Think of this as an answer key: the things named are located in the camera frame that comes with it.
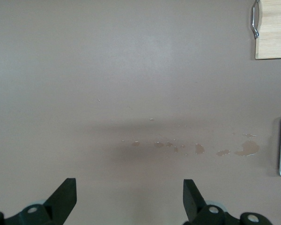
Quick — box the wooden cutting board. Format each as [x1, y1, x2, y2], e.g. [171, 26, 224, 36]
[251, 0, 281, 60]

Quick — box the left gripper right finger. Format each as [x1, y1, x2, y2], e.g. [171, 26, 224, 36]
[183, 179, 272, 225]

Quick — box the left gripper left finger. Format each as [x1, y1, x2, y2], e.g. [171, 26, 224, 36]
[0, 178, 77, 225]

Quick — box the brown sauce puddle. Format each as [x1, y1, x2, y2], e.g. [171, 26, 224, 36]
[233, 140, 260, 157]

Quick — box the brown table cover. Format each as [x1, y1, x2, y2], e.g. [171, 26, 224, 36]
[0, 0, 281, 225]

